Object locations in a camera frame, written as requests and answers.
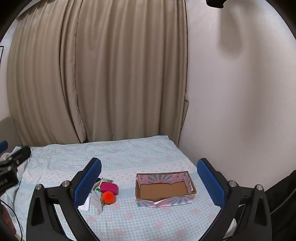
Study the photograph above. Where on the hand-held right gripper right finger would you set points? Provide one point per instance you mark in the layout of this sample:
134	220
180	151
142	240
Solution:
211	185

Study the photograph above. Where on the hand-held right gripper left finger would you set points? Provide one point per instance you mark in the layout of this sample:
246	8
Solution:
89	183

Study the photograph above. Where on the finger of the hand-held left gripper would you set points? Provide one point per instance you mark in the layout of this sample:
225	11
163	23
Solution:
22	154
3	146

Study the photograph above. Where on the green snack packet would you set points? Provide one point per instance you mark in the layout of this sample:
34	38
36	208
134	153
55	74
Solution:
105	180

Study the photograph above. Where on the pink plastic container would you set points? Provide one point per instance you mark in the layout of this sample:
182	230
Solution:
108	188

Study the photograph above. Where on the grey cloth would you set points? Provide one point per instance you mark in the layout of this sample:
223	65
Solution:
97	202

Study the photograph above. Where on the white cloth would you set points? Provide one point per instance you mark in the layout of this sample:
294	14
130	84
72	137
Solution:
86	205

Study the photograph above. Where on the orange pom-pom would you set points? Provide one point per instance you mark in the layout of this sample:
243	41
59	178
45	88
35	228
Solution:
108	197

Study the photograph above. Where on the pink printed cardboard box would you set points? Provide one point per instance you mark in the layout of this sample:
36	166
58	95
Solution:
161	188

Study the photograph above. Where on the light blue checked bed sheet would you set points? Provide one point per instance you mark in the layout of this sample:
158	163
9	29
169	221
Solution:
143	157

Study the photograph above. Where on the dark clothing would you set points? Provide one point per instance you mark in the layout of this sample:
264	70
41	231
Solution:
283	197

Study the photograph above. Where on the beige curtain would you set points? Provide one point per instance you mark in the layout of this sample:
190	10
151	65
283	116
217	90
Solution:
92	69

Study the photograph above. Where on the black wall fixture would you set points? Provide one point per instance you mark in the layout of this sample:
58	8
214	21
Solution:
216	3

